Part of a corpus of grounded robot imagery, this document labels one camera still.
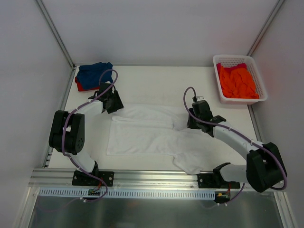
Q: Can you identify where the white t shirt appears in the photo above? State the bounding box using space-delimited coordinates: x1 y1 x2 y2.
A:
106 104 214 174

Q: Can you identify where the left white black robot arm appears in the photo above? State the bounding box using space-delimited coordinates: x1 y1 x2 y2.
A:
48 83 124 185

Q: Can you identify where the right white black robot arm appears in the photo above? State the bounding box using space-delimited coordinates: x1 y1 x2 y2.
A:
187 99 287 192

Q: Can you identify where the folded blue t shirt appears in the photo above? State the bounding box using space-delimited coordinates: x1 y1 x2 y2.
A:
76 62 113 86

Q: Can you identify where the folded red t shirt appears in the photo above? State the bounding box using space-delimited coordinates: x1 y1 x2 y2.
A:
75 77 99 92

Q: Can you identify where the orange t shirt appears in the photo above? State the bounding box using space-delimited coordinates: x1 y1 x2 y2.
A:
219 68 259 99

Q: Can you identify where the white plastic basket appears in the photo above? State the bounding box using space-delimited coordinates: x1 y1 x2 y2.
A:
213 55 268 105

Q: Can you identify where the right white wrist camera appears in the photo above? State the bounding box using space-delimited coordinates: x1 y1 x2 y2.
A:
192 96 204 102

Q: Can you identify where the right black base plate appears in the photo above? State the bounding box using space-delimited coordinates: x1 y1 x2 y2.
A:
197 173 240 189

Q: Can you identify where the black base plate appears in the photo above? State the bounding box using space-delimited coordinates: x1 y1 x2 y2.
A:
197 173 240 189
72 171 114 187

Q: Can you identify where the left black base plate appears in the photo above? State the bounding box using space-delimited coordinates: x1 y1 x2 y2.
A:
72 171 114 187

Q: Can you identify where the aluminium mounting rail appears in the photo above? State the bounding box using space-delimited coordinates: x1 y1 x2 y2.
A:
28 168 204 190

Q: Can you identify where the white slotted cable duct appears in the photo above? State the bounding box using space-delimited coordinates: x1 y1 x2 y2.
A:
38 188 216 200

